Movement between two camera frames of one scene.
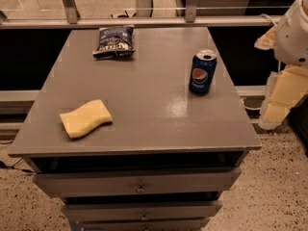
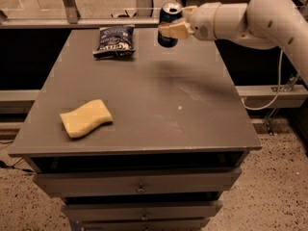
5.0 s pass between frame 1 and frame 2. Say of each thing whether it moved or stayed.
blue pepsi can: moved
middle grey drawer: stayed
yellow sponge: stayed
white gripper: moved
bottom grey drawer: stayed
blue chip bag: stayed
